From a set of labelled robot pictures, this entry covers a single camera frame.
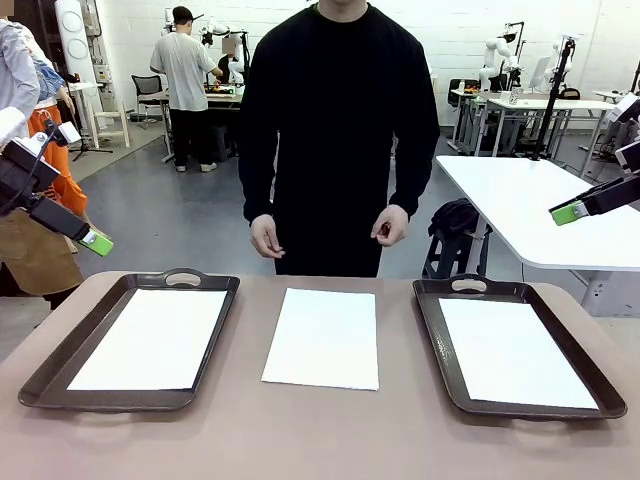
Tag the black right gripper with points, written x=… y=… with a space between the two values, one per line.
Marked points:
x=631 y=157

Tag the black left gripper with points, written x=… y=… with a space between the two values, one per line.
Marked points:
x=20 y=175

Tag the white A4 paper stack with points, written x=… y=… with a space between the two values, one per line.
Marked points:
x=320 y=340

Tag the person's left forearm black sleeve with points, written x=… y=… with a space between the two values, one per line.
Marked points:
x=415 y=185

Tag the person's right forearm black sleeve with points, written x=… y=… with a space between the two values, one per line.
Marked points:
x=255 y=190

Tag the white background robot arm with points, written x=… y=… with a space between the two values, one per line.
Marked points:
x=492 y=50
x=556 y=47

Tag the person's left hand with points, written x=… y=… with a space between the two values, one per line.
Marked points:
x=392 y=225

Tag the person's right hand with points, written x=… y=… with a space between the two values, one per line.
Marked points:
x=264 y=237

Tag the person in orange pants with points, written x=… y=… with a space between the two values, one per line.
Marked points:
x=70 y=190

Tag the black pole stand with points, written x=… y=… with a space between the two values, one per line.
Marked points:
x=548 y=117

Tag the long white desk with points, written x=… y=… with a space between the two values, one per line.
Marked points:
x=590 y=104

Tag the black tan bag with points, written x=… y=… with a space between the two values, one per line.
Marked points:
x=570 y=94

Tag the white wooden stool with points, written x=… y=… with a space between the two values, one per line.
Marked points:
x=110 y=116

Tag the patterned white cup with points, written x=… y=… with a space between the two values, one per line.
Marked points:
x=516 y=96

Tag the brown plastic serving tray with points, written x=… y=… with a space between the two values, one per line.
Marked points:
x=55 y=370
x=430 y=325

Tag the person in striped shirt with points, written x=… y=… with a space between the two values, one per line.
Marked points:
x=15 y=75

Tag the black step stool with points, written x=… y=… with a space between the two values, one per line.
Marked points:
x=447 y=255

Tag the black office chair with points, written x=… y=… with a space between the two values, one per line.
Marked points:
x=145 y=87

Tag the black desk chair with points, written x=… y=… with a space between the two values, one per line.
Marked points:
x=457 y=87

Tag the white tower air conditioner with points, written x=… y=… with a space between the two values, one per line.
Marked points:
x=75 y=45

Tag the grey plastic stool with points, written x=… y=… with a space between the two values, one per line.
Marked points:
x=222 y=142

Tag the person in white t-shirt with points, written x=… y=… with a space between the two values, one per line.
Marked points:
x=182 y=75

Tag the background work desk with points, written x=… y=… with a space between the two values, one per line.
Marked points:
x=227 y=102

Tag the seated person in black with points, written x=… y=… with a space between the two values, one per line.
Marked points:
x=231 y=65

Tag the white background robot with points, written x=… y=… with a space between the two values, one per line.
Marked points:
x=220 y=27

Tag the person in black sweater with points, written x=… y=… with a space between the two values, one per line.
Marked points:
x=340 y=125

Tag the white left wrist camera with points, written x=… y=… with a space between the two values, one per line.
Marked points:
x=69 y=132

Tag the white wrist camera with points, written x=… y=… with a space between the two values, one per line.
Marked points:
x=625 y=107
x=69 y=132

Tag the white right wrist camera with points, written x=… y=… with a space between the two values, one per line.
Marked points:
x=625 y=107

